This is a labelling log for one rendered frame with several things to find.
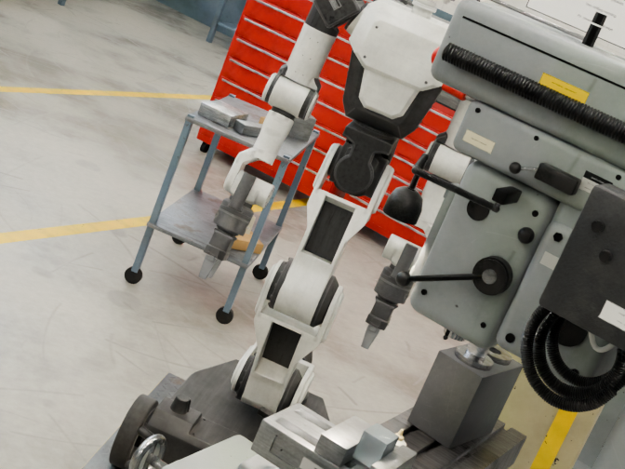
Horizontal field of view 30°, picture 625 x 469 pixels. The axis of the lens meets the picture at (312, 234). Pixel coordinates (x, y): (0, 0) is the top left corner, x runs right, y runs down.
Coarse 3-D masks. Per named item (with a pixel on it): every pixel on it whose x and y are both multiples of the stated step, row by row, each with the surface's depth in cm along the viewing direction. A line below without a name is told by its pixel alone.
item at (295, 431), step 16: (272, 416) 224; (288, 416) 227; (304, 416) 230; (320, 416) 232; (272, 432) 221; (288, 432) 221; (304, 432) 223; (320, 432) 226; (256, 448) 223; (272, 448) 222; (288, 448) 220; (304, 448) 218; (400, 448) 223; (288, 464) 220; (304, 464) 219; (320, 464) 217; (352, 464) 218; (384, 464) 214; (400, 464) 217
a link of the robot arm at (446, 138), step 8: (464, 104) 292; (456, 112) 295; (464, 112) 292; (456, 120) 294; (448, 128) 296; (456, 128) 294; (440, 136) 296; (448, 136) 296; (432, 144) 295; (448, 144) 295; (472, 160) 294
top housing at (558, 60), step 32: (448, 32) 211; (480, 32) 208; (512, 32) 205; (544, 32) 204; (448, 64) 211; (512, 64) 206; (544, 64) 203; (576, 64) 200; (608, 64) 198; (480, 96) 209; (512, 96) 206; (576, 96) 201; (608, 96) 198; (544, 128) 204; (576, 128) 201; (608, 160) 200
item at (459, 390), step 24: (456, 360) 257; (480, 360) 259; (504, 360) 265; (432, 384) 260; (456, 384) 257; (480, 384) 254; (504, 384) 267; (432, 408) 260; (456, 408) 257; (480, 408) 261; (432, 432) 260; (456, 432) 257; (480, 432) 270
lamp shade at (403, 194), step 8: (392, 192) 227; (400, 192) 226; (408, 192) 226; (416, 192) 227; (392, 200) 226; (400, 200) 225; (408, 200) 225; (416, 200) 225; (384, 208) 228; (392, 208) 226; (400, 208) 225; (408, 208) 225; (416, 208) 226; (392, 216) 226; (400, 216) 225; (408, 216) 225; (416, 216) 226
